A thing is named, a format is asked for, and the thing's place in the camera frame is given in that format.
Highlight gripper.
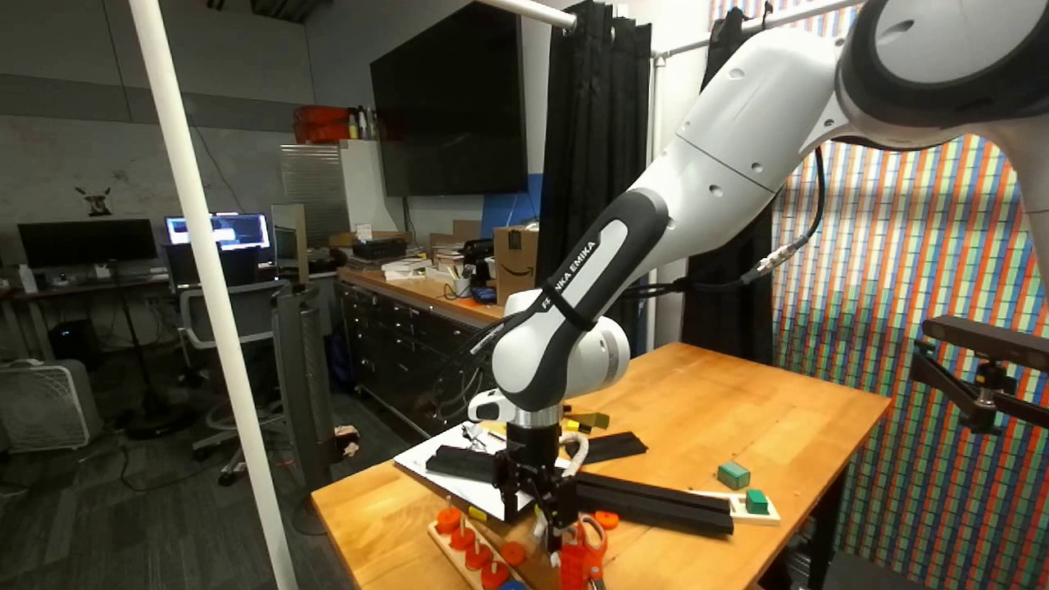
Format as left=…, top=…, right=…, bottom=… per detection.
left=493, top=424, right=580, bottom=552

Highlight wooden peg holder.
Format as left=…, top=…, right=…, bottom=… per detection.
left=428, top=497, right=535, bottom=590

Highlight white paper sheet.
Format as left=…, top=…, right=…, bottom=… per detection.
left=393, top=421, right=576, bottom=523

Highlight black rectangular block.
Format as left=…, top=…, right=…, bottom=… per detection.
left=425, top=445, right=502, bottom=484

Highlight flat black plate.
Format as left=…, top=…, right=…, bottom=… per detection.
left=564, top=431, right=649, bottom=465

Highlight long black bar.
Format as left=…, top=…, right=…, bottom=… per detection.
left=572, top=472, right=736, bottom=537

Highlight small wooden base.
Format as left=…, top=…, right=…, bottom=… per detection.
left=693, top=489, right=782, bottom=526

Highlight black drawer workbench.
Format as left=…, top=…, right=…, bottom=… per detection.
left=335, top=268, right=506, bottom=438

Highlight cardboard box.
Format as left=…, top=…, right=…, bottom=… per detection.
left=493, top=225, right=541, bottom=307

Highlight grey tower fan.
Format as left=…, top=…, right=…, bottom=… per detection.
left=272, top=284, right=338, bottom=492

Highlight office chair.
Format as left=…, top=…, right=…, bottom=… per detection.
left=178, top=280, right=289, bottom=486

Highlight white cabinet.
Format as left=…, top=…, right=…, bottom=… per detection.
left=279, top=138, right=400, bottom=248

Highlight lit monitor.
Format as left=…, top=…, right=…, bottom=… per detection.
left=165, top=212, right=272, bottom=252

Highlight white pole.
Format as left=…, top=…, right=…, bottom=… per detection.
left=127, top=0, right=301, bottom=590

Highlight colourful striped backdrop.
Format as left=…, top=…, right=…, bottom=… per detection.
left=710, top=0, right=1049, bottom=590

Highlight orange bag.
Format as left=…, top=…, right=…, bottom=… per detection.
left=293, top=104, right=353, bottom=145

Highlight white horizontal rod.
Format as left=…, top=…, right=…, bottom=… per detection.
left=482, top=0, right=579, bottom=31

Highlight white box fan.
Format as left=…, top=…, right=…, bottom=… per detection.
left=0, top=359, right=104, bottom=454

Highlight dark monitor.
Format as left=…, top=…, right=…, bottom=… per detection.
left=17, top=218, right=159, bottom=270

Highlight orange handled scissors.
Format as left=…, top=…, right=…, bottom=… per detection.
left=559, top=515, right=609, bottom=590

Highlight large black wall screen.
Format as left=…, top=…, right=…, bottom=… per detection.
left=370, top=0, right=530, bottom=198

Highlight camera on mount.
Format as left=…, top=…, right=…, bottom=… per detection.
left=907, top=315, right=1049, bottom=436

